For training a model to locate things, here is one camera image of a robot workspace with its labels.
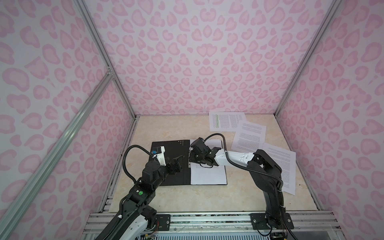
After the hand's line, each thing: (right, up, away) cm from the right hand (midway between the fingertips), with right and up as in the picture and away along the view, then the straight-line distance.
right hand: (190, 156), depth 91 cm
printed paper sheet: (+15, -11, -3) cm, 19 cm away
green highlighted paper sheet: (+27, +22, +27) cm, 44 cm away
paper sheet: (+42, +11, +16) cm, 46 cm away
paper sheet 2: (+61, -3, +4) cm, 61 cm away
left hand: (-6, +3, -15) cm, 17 cm away
